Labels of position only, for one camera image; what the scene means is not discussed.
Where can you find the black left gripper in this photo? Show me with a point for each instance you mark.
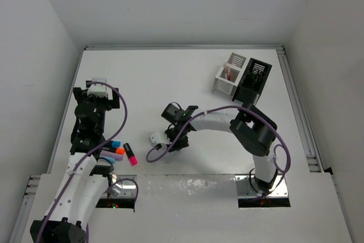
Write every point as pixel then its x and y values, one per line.
pixel 81 94

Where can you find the purple highlighter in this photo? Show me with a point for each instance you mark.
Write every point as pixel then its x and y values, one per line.
pixel 117 157

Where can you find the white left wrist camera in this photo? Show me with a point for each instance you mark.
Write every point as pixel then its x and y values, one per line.
pixel 97 90

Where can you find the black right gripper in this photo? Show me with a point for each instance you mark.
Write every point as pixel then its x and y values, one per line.
pixel 173 144

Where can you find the metal base plate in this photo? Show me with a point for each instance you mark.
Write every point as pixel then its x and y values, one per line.
pixel 247 188
pixel 124 189

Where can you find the white slotted organizer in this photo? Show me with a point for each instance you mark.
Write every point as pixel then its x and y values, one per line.
pixel 221 84

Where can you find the pink pen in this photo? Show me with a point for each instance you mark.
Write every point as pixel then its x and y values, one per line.
pixel 228 72

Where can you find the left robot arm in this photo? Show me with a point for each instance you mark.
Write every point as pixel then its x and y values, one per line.
pixel 82 186

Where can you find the pink highlighter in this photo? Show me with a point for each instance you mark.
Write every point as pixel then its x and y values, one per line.
pixel 130 154

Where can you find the blue capped highlighter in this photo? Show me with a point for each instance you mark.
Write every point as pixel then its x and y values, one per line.
pixel 115 144

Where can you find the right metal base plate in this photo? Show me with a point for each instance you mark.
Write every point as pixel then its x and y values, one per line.
pixel 247 188

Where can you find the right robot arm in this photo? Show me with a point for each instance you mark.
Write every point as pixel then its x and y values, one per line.
pixel 253 130

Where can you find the orange capped highlighter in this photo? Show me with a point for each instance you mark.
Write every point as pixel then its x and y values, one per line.
pixel 116 150

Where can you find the black slotted organizer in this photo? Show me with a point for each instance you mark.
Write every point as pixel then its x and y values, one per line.
pixel 253 80

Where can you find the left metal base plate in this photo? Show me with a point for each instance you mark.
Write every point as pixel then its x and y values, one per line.
pixel 124 189

